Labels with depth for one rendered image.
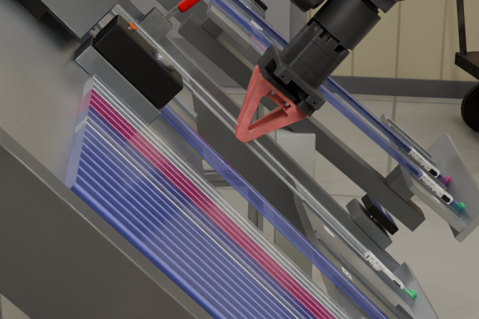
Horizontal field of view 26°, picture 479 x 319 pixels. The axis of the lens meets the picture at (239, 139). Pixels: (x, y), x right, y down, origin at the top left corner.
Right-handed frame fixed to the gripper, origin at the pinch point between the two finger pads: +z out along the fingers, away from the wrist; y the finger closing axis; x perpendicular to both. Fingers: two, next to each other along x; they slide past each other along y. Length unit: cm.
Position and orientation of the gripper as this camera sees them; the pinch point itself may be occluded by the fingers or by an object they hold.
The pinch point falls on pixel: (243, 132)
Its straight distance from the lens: 115.9
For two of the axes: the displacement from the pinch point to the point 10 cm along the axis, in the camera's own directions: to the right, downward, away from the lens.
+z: -6.6, 7.3, 1.9
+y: 0.8, 3.1, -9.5
